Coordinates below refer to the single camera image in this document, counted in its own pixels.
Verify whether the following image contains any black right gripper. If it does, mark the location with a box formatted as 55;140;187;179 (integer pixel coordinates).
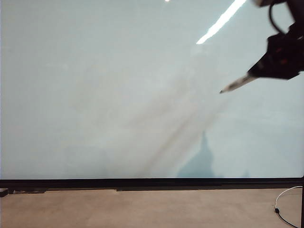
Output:
246;22;304;81

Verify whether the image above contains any white marker pen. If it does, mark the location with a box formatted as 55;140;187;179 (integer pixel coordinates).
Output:
219;73;254;94

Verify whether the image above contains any white glass whiteboard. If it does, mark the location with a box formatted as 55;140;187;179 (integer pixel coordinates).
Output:
0;0;304;180

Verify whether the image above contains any black camera cable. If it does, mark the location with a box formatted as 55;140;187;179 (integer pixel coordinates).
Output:
268;0;289;34

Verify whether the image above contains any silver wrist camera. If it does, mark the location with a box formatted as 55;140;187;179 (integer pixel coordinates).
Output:
252;0;272;7

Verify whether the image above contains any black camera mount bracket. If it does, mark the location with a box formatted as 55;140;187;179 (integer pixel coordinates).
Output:
270;0;304;24

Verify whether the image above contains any white power cable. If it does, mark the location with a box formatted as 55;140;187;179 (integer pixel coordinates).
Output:
274;185;304;228

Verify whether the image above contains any black vertical stand post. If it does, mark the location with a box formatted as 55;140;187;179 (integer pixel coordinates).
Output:
301;175;304;228

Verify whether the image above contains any black whiteboard frame rail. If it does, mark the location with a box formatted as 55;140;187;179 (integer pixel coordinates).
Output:
0;177;304;194

